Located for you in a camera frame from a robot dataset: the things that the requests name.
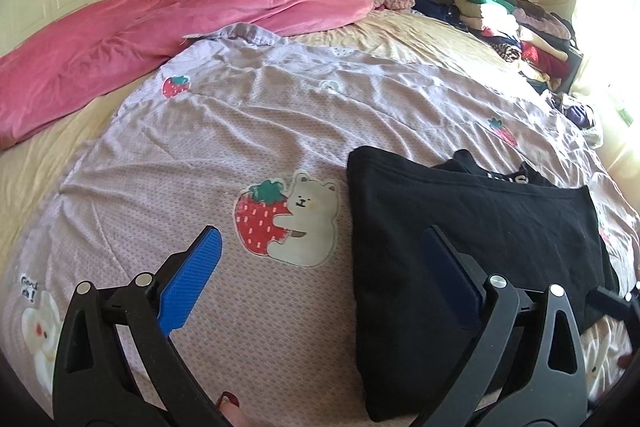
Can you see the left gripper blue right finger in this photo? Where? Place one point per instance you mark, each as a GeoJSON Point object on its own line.
{"type": "Point", "coordinates": [455, 278]}

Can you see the pile of folded clothes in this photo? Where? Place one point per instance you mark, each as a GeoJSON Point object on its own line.
{"type": "Point", "coordinates": [541, 44]}

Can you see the left hand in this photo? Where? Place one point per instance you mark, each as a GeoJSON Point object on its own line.
{"type": "Point", "coordinates": [229, 407]}

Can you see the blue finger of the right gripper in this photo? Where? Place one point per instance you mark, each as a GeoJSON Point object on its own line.
{"type": "Point", "coordinates": [621, 308]}

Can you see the lilac strawberry bear quilt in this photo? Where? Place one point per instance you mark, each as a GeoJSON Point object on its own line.
{"type": "Point", "coordinates": [321, 159]}

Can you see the pink blanket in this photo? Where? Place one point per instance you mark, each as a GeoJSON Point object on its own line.
{"type": "Point", "coordinates": [105, 45]}

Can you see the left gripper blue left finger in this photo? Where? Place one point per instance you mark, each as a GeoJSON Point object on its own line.
{"type": "Point", "coordinates": [187, 275]}

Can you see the cream bed sheet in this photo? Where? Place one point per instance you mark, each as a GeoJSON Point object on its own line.
{"type": "Point", "coordinates": [29, 169]}

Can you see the dark blue garment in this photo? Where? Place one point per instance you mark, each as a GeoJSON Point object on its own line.
{"type": "Point", "coordinates": [444, 12]}

